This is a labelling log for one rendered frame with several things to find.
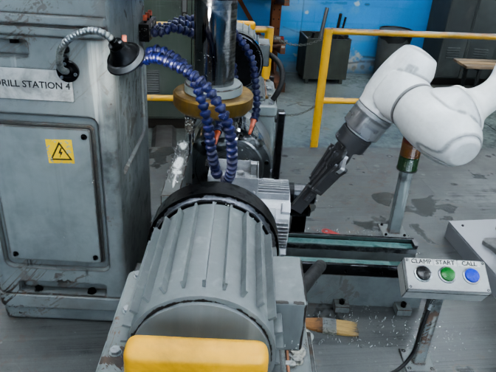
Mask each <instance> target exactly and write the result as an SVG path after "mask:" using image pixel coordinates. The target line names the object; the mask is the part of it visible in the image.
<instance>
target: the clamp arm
mask: <svg viewBox="0 0 496 372"><path fill-rule="evenodd" d="M285 117H286V112H285V110H284V109H278V112H277V116H275V123H276V129H275V145H274V154H273V163H272V169H270V172H269V174H270V176H271V177H272V179H279V178H280V164H281V155H282V147H283V133H284V125H285Z"/></svg>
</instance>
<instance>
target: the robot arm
mask: <svg viewBox="0 0 496 372"><path fill-rule="evenodd" d="M436 65H437V63H436V61H435V60H434V59H433V58H432V57H431V56H430V55H429V54H428V53H427V52H425V51H424V50H423V49H421V48H419V47H417V46H413V45H404V46H402V47H401V48H399V49H398V50H396V51H395V52H394V53H393V54H392V55H391V56H390V57H389V58H388V59H387V60H386V61H385V62H384V63H383V64H382V65H381V66H380V67H379V68H378V69H377V70H376V72H375V73H374V74H373V76H372V77H371V79H370V80H369V81H368V83H367V85H366V86H365V90H364V92H363V93H362V95H361V97H360V98H359V99H358V101H356V103H355V105H354V106H353V107H352V109H351V110H350V111H349V112H348V113H347V115H346V116H345V121H346V123H343V125H342V126H341V128H340V129H339V130H338V132H337V133H336V134H335V137H336V138H337V140H338V142H337V143H336V144H335V145H334V144H333V143H330V144H329V146H328V148H327V150H326V152H325V153H324V155H323V157H322V158H321V160H320V161H319V162H318V164H317V166H316V167H315V168H314V170H313V171H312V172H311V174H310V176H309V178H310V180H309V182H308V184H307V185H306V186H305V187H304V188H303V190H302V191H301V192H300V194H299V195H298V196H297V198H296V199H295V200H294V201H293V202H292V203H291V208H292V209H293V210H295V211H297V212H298V213H300V214H301V213H302V212H303V211H304V210H305V209H306V208H307V206H308V205H309V204H310V202H311V201H312V200H313V199H314V197H315V196H316V195H317V194H318V195H320V196H321V195H323V194H324V192H326V191H327V189H329V188H330V186H332V185H333V184H334V183H335V182H336V181H337V180H338V179H339V178H340V177H341V176H342V175H344V174H346V173H347V171H348V169H347V168H345V166H346V165H347V164H348V162H349V161H350V159H351V157H352V156H353V155H354V154H357V155H362V154H363V153H364V152H365V151H366V149H367V148H368V147H369V146H370V144H371V142H377V141H378V140H379V139H380V137H381V136H382V135H383V134H384V133H385V132H386V130H388V129H389V127H390V126H391V125H392V124H395V125H396V127H397V128H398V129H399V130H400V132H401V133H402V135H403V136H404V137H405V139H406V140H407V141H408V142H409V143H410V144H411V145H412V146H413V147H415V148H416V149H417V150H418V151H420V152H421V153H422V154H423V155H425V156H426V157H427V158H429V159H431V160H432V161H434V162H436V163H438V164H441V165H445V166H449V167H455V166H459V165H464V164H466V163H468V162H470V161H471V160H473V159H474V158H475V157H476V156H477V155H478V153H479V151H480V150H481V148H482V144H483V132H482V130H483V124H484V120H485V119H486V118H487V117H488V116H489V115H490V114H491V113H492V112H494V111H495V110H496V64H495V67H494V69H493V71H492V73H491V75H490V76H489V78H488V79H487V80H486V81H485V82H483V83H482V84H481V85H479V86H476V87H473V88H470V89H467V88H464V87H463V86H459V85H455V86H451V87H444V88H433V87H432V86H431V85H430V83H431V82H432V80H433V78H434V75H435V70H436ZM482 245H484V246H485V247H487V248H488V249H490V250H491V251H493V253H494V254H496V238H484V239H483V240H482Z"/></svg>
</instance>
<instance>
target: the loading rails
mask: <svg viewBox="0 0 496 372"><path fill-rule="evenodd" d="M417 249H418V244H417V243H416V240H415V239H414V238H403V237H388V236H374V235H346V234H331V233H317V232H289V234H288V241H287V245H286V255H285V256H282V257H297V258H300V259H301V261H302V266H303V274H305V273H306V271H307V270H308V269H309V268H310V267H311V265H312V264H313V263H314V262H315V261H317V260H323V261H325V263H326V265H327V266H326V269H325V271H324V272H323V273H322V274H321V276H320V277H319V278H318V279H317V281H316V282H315V283H314V285H313V286H312V287H311V288H310V290H309V291H308V293H307V294H306V296H307V301H308V303H324V304H332V305H333V309H334V312H336V313H349V311H350V305H355V306H384V307H393V309H394V311H395V313H396V315H397V316H411V314H412V309H411V308H415V309H418V308H419V306H420V302H421V298H408V297H401V292H400V286H399V275H398V269H397V266H398V265H399V264H400V263H401V261H402V259H403V258H415V257H416V253H417Z"/></svg>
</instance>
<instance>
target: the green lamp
mask: <svg viewBox="0 0 496 372"><path fill-rule="evenodd" d="M419 158H420V157H419ZM419 158H418V159H407V158H404V157H403V156H401V155H400V154H399V160H398V163H397V168H398V169H400V170H401V171H406V172H414V171H416V170H417V167H418V164H419Z"/></svg>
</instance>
